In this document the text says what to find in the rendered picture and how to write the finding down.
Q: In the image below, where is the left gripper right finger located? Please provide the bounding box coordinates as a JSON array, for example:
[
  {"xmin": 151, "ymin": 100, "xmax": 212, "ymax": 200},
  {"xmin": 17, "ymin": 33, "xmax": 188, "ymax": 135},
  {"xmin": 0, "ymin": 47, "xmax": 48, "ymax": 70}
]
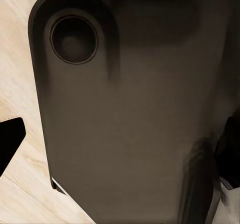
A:
[{"xmin": 224, "ymin": 116, "xmax": 240, "ymax": 157}]

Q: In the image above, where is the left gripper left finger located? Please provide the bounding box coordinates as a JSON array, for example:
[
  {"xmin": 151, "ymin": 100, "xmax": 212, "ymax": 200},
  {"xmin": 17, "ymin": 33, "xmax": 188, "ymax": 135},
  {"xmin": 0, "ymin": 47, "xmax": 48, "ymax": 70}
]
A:
[{"xmin": 0, "ymin": 117, "xmax": 26, "ymax": 177}]

